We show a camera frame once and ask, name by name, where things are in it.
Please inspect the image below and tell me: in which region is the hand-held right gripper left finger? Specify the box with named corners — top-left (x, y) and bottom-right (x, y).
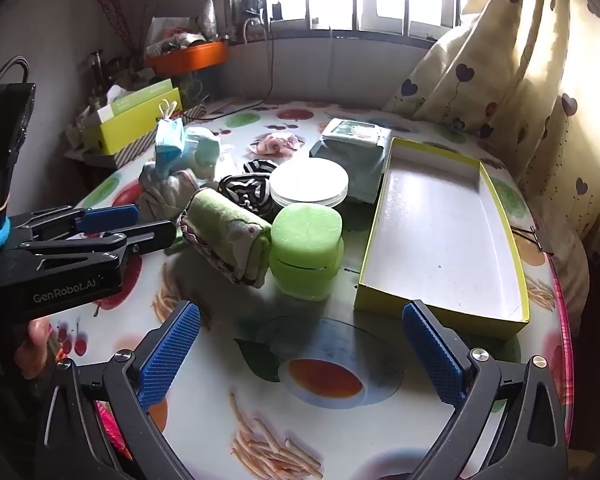
top-left (35, 301), bottom-right (202, 480)

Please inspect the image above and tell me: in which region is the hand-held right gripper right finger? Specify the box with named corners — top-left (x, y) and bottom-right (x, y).
top-left (401, 300), bottom-right (568, 480)

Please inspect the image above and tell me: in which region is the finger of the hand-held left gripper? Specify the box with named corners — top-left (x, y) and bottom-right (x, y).
top-left (17, 220), bottom-right (177, 268)
top-left (10, 204), bottom-right (141, 241)

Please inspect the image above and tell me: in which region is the grey white sock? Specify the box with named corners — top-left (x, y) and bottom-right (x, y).
top-left (139, 166), bottom-right (201, 228)

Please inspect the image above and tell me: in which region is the green towel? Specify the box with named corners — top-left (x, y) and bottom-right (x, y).
top-left (179, 187), bottom-right (272, 287)

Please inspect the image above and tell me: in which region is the blue face mask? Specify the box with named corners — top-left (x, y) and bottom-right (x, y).
top-left (154, 100), bottom-right (187, 176)

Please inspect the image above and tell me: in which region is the white sock with mint toe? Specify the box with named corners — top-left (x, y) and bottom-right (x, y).
top-left (182, 127), bottom-right (233, 181)

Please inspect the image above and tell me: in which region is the black white striped sock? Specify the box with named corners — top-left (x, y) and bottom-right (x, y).
top-left (243, 158), bottom-right (282, 177)
top-left (217, 174), bottom-right (272, 222)

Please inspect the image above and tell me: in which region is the yellow-green cardboard box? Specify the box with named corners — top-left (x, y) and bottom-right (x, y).
top-left (354, 137), bottom-right (531, 341)

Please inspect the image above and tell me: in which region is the person's left hand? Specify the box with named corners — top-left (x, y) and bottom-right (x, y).
top-left (15, 319), bottom-right (63, 381)

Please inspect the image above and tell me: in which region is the grey striped box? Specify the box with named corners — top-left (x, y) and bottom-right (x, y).
top-left (114, 104), bottom-right (208, 168)

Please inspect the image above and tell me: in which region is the yellow-green box with flap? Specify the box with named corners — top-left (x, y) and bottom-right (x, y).
top-left (82, 79), bottom-right (183, 156)

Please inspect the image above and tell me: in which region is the pink checkered cloth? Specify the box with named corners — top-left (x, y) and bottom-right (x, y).
top-left (550, 260), bottom-right (578, 441)

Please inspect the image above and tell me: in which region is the fruit print tablecloth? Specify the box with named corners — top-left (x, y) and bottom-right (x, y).
top-left (67, 97), bottom-right (576, 480)

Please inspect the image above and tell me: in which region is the green round plastic container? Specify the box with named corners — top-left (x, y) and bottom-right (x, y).
top-left (269, 203), bottom-right (345, 302)

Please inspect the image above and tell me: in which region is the clear round lidded container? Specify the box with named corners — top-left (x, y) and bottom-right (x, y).
top-left (269, 157), bottom-right (350, 209)

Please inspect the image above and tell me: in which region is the orange plastic tray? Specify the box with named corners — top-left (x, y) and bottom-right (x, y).
top-left (146, 41), bottom-right (229, 73)

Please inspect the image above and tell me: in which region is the wet wipes pack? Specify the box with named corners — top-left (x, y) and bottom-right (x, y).
top-left (310, 117), bottom-right (393, 203)

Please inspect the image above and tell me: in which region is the silver foil bag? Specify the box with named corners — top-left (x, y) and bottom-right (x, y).
top-left (200, 0), bottom-right (220, 41)

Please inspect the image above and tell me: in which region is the heart print curtain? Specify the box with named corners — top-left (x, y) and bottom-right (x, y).
top-left (382, 0), bottom-right (600, 256)

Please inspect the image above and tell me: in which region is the window with metal bars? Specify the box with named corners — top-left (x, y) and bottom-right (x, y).
top-left (227, 0), bottom-right (481, 41)

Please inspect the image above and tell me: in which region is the black cable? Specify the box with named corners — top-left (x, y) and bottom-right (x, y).
top-left (195, 20), bottom-right (276, 121)

